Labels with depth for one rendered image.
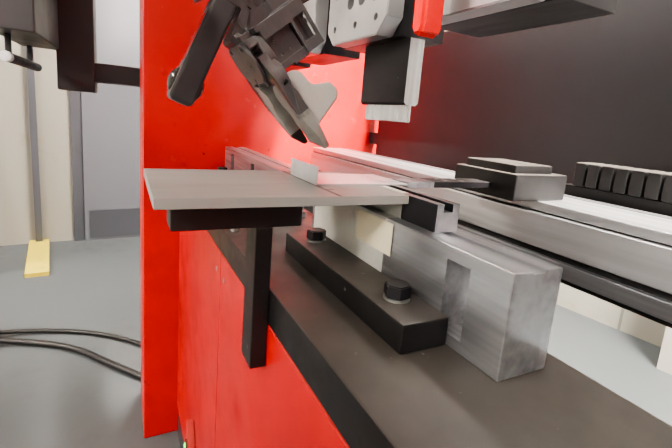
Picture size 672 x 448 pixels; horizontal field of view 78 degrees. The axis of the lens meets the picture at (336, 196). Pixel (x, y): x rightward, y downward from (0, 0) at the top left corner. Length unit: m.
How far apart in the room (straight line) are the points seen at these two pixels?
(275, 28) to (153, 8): 0.89
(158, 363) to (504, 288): 1.31
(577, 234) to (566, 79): 0.44
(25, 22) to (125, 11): 2.24
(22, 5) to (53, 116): 2.21
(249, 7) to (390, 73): 0.18
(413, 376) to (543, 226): 0.35
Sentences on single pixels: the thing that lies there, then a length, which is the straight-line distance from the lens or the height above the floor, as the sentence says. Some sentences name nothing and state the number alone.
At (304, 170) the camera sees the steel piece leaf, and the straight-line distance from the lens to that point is 0.51.
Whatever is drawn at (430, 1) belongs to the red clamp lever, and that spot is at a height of 1.18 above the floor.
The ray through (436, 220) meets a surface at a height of 0.98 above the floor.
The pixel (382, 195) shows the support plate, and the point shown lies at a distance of 0.45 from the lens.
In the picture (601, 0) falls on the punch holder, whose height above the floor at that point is 1.18.
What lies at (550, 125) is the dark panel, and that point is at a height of 1.10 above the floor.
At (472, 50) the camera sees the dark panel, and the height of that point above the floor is 1.28.
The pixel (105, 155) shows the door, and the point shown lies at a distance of 3.62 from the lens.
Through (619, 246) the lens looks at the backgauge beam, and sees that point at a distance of 0.61.
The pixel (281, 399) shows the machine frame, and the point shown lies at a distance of 0.51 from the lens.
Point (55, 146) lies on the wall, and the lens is 3.65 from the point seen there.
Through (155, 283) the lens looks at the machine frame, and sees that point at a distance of 1.42.
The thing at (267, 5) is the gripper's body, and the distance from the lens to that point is 0.49.
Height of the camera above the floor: 1.08
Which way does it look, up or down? 10 degrees down
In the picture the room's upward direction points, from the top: 5 degrees clockwise
